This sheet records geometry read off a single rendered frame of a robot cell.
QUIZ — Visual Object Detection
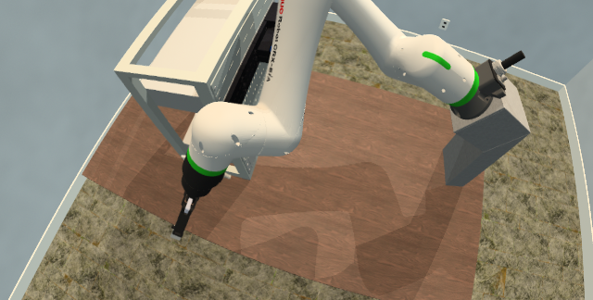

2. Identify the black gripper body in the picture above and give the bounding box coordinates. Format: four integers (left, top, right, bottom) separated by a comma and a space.
182, 176, 212, 204

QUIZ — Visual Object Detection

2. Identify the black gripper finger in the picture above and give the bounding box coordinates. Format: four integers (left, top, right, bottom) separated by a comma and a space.
170, 191, 199, 241

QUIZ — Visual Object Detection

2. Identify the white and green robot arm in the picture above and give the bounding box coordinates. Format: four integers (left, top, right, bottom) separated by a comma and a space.
181, 0, 525, 189

